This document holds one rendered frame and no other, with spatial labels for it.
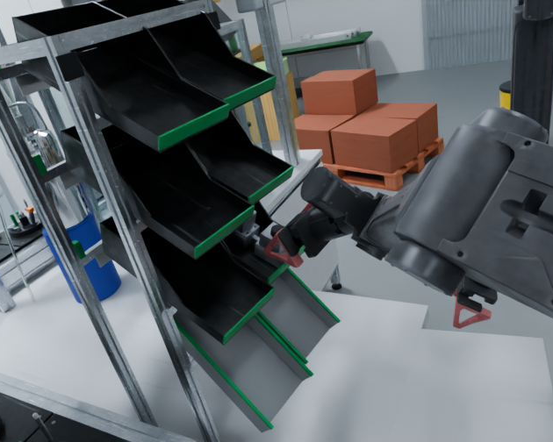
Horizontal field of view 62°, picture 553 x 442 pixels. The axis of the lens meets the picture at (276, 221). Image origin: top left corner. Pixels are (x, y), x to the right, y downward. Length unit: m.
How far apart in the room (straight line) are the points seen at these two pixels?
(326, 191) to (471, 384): 0.59
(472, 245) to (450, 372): 0.86
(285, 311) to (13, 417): 0.62
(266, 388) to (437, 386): 0.38
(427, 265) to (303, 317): 0.74
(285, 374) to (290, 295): 0.18
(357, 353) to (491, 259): 0.91
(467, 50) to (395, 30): 1.09
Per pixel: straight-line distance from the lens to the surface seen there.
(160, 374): 1.26
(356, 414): 1.04
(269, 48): 2.13
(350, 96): 4.29
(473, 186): 0.28
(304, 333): 0.99
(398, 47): 7.79
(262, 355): 0.91
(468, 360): 1.14
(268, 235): 0.84
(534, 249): 0.26
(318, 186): 0.66
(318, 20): 7.94
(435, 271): 0.28
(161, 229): 0.68
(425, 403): 1.05
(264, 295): 0.81
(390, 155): 3.72
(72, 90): 0.65
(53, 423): 1.12
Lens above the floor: 1.67
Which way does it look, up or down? 27 degrees down
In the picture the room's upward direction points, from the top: 13 degrees counter-clockwise
